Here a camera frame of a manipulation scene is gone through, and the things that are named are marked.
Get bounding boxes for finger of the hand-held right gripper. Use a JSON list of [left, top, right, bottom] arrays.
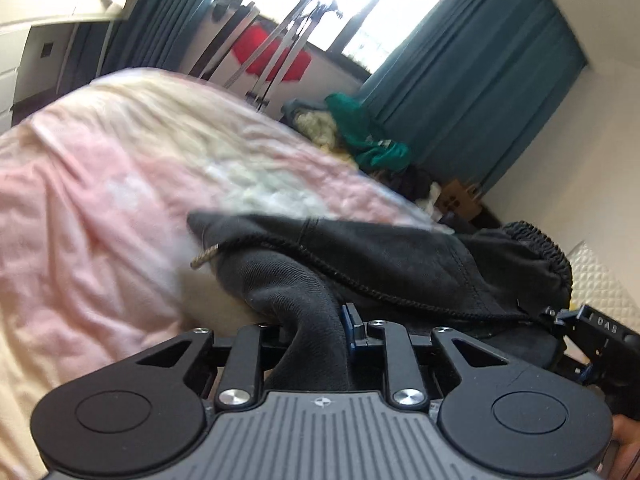
[[547, 307, 583, 327], [559, 355, 597, 387]]

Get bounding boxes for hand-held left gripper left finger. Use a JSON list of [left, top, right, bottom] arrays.
[[134, 326, 273, 407]]

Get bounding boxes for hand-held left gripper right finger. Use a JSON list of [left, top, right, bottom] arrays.
[[339, 302, 507, 407]]

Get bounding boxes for dark grey pants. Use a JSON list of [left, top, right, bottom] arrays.
[[187, 210, 573, 393]]

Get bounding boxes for person's right hand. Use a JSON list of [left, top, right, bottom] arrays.
[[611, 414, 640, 480]]

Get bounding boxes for white quilted pillow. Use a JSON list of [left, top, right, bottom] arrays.
[[567, 240, 640, 333]]

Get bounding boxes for dark upholstered bench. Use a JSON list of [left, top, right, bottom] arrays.
[[442, 200, 507, 235]]

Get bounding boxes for black garment pile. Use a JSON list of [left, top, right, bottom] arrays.
[[375, 165, 432, 202]]

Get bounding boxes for brown paper bag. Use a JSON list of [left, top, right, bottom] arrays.
[[435, 179, 484, 219]]

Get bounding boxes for white cloth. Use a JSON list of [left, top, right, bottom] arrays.
[[421, 182, 444, 212]]

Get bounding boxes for green garment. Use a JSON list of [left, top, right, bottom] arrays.
[[325, 92, 412, 172]]

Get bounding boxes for pink and yellow bed sheet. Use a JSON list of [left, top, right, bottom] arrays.
[[0, 67, 456, 480]]

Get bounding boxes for yellow garment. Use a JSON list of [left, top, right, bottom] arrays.
[[294, 110, 362, 162]]

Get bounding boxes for blue curtain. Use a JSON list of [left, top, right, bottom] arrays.
[[65, 0, 247, 82], [360, 0, 588, 187]]

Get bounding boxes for silver tripod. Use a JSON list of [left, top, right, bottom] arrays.
[[225, 0, 347, 112]]

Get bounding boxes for red cloth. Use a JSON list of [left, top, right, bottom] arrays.
[[231, 22, 314, 84]]

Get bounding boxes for dark framed window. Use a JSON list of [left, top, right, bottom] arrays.
[[215, 0, 482, 72]]

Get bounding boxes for white dressing table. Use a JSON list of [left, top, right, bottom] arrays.
[[0, 0, 140, 127]]

